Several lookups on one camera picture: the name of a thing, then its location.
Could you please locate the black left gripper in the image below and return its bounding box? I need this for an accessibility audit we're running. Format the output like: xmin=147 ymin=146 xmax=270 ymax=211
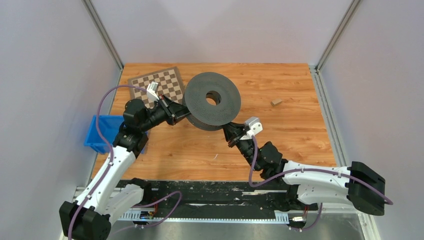
xmin=139 ymin=94 xmax=195 ymax=133

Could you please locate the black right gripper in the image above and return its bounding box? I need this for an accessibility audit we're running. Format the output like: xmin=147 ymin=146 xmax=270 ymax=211
xmin=220 ymin=120 xmax=261 ymax=172

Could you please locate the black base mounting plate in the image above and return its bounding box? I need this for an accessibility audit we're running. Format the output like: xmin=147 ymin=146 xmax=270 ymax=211
xmin=119 ymin=180 xmax=319 ymax=220

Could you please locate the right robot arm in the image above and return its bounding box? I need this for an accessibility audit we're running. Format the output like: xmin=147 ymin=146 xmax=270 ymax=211
xmin=222 ymin=122 xmax=393 ymax=216

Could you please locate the aluminium frame rail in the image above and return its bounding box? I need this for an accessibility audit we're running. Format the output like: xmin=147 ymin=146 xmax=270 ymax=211
xmin=59 ymin=187 xmax=319 ymax=240

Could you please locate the blue plastic bin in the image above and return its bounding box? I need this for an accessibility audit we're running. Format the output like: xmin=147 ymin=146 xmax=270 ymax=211
xmin=83 ymin=115 xmax=149 ymax=159

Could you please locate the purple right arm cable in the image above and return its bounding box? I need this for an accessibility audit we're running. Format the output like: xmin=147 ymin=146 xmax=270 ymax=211
xmin=248 ymin=135 xmax=394 ymax=232

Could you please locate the black perforated cable spool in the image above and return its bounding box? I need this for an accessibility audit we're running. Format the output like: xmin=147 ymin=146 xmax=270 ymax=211
xmin=183 ymin=72 xmax=241 ymax=131

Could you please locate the small wooden block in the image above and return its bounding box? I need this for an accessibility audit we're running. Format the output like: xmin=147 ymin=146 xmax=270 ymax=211
xmin=270 ymin=98 xmax=283 ymax=107

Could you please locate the wooden chessboard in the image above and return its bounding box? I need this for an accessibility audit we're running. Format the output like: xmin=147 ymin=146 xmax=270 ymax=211
xmin=128 ymin=66 xmax=185 ymax=109

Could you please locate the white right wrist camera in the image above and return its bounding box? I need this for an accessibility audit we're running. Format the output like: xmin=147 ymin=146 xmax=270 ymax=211
xmin=240 ymin=116 xmax=263 ymax=140

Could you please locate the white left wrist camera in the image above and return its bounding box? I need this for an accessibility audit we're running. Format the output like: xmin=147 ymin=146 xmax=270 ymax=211
xmin=146 ymin=81 xmax=159 ymax=102

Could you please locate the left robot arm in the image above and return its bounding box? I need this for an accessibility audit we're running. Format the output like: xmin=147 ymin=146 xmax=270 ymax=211
xmin=59 ymin=95 xmax=190 ymax=240

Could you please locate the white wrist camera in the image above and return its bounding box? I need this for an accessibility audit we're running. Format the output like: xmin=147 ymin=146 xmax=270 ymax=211
xmin=240 ymin=116 xmax=263 ymax=140
xmin=146 ymin=81 xmax=159 ymax=102

